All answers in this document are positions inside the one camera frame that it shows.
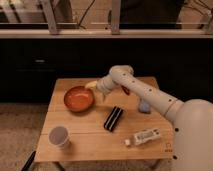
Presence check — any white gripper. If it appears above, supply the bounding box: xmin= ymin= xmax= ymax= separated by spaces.
xmin=85 ymin=75 xmax=117 ymax=95

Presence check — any orange ceramic bowl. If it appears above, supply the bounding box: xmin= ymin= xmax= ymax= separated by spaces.
xmin=64 ymin=86 xmax=95 ymax=112

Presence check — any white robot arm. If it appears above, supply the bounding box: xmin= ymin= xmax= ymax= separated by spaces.
xmin=86 ymin=65 xmax=213 ymax=171

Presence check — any red chili pepper toy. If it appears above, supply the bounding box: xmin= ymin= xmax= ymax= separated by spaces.
xmin=121 ymin=86 xmax=130 ymax=95

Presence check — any wooden folding table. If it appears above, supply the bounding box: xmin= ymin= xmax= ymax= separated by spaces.
xmin=35 ymin=78 xmax=173 ymax=162

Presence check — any black striped case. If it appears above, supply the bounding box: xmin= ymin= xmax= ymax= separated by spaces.
xmin=104 ymin=106 xmax=123 ymax=132

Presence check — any blue sponge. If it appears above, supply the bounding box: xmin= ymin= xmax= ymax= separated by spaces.
xmin=138 ymin=99 xmax=151 ymax=114

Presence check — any white paper cup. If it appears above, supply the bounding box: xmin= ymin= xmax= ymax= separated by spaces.
xmin=48 ymin=126 xmax=70 ymax=149

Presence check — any white plastic bottle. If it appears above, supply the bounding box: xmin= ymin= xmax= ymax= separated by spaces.
xmin=124 ymin=128 xmax=161 ymax=147

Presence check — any dark cabinet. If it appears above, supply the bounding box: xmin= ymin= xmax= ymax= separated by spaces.
xmin=0 ymin=38 xmax=213 ymax=102

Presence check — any black table leg handle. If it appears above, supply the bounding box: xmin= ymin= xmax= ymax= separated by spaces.
xmin=21 ymin=151 xmax=36 ymax=171

